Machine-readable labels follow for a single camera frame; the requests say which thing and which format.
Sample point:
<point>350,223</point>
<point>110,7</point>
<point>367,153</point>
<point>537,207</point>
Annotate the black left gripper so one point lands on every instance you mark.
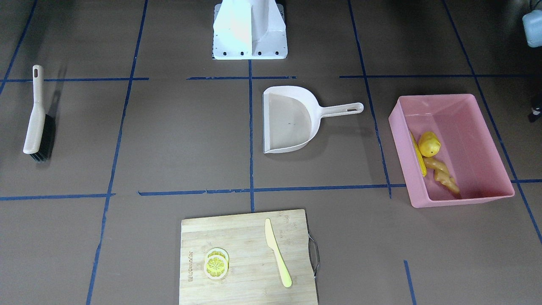
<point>532,118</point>

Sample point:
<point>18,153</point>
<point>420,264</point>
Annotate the tan ginger root toy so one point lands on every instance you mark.
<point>442,174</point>

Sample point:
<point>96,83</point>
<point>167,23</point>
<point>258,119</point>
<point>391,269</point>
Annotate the yellow corn cob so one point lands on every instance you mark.
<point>419,156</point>

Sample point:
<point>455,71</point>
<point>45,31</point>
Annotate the beige plastic dustpan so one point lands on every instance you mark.
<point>292,117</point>

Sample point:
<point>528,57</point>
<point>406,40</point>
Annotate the white brush with dark bristles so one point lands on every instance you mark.
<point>40,136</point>

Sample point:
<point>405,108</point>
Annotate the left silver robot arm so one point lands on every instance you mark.
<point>532,25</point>

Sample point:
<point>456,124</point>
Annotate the pink plastic bin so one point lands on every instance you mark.
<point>467,149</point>

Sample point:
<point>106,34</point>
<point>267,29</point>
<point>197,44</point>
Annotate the yellow plastic knife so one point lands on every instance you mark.
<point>271,241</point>

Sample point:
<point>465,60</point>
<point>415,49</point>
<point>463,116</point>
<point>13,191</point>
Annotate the bamboo cutting board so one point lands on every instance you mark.
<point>253,276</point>

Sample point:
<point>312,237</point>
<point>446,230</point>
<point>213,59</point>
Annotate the bottom lemon slice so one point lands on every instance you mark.
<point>218,251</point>

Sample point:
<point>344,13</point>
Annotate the lemon slice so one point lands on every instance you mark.
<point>218,251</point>
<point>216,267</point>

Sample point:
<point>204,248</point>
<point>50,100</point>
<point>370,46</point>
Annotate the top lemon slice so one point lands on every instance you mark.
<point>216,267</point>

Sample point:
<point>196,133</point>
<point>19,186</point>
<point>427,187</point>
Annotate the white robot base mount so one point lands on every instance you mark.
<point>250,30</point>

